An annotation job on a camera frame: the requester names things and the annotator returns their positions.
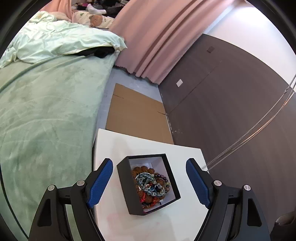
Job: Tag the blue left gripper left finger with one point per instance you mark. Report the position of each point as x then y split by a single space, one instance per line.
97 182

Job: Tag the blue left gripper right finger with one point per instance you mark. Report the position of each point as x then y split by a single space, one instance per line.
200 180

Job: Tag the black jewelry box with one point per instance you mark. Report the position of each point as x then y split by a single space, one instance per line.
148 183

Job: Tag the white table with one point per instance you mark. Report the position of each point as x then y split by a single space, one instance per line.
180 220

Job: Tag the flattened brown cardboard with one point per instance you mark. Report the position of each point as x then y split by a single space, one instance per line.
134 114

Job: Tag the green bed sheet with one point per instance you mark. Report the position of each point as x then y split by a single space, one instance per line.
48 122

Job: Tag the black garment on bed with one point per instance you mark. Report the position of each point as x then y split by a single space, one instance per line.
100 52

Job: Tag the light green duvet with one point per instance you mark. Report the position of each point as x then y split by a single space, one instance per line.
43 37

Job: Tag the patterned pillow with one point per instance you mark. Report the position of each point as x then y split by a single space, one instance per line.
95 21

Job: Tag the white sock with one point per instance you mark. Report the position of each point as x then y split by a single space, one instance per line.
95 11

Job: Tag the pink side curtain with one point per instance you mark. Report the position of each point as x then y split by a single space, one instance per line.
60 8

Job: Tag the dark wood wall panel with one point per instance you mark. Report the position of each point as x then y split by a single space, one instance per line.
225 91

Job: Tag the white wall outlet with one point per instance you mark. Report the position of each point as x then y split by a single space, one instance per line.
179 83

